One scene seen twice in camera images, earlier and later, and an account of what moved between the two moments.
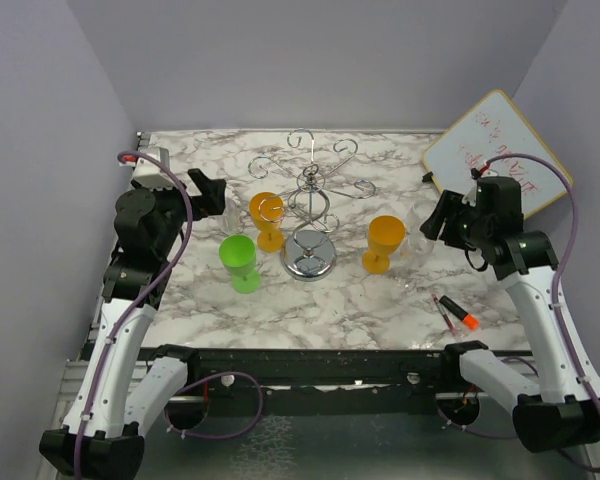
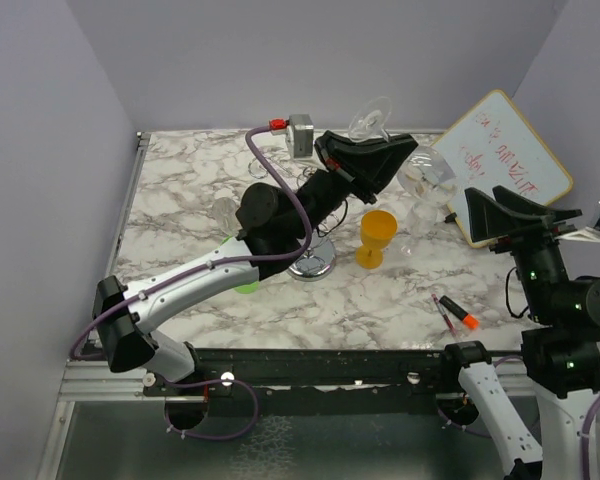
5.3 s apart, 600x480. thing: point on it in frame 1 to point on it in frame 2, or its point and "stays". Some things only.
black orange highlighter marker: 469,320 stays
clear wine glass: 231,219 to 371,120
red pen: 443,314 stays
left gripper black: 211,200 to 374,163
